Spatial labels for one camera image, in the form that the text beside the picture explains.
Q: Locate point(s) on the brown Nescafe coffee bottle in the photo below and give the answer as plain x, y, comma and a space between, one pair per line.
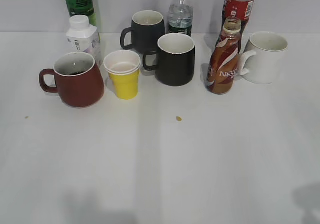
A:
224, 60

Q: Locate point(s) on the dark red ceramic mug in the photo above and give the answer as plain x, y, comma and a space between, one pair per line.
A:
77, 79

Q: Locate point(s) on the yellow paper cup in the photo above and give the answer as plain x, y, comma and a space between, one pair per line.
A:
123, 67

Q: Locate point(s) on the black ceramic mug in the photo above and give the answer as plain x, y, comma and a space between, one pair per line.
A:
173, 60

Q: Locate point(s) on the dark grey ceramic mug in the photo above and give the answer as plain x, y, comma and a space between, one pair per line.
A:
146, 28

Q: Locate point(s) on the clear water bottle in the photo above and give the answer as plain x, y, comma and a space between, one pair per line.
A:
180, 17

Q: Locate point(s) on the white yogurt drink bottle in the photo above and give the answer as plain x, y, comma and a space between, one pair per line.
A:
84, 37

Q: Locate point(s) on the white ceramic mug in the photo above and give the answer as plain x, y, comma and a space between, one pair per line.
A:
262, 58

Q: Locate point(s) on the cola bottle red label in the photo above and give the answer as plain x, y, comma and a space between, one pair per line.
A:
237, 8

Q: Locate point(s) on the green plastic soda bottle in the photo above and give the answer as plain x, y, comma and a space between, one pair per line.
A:
82, 7

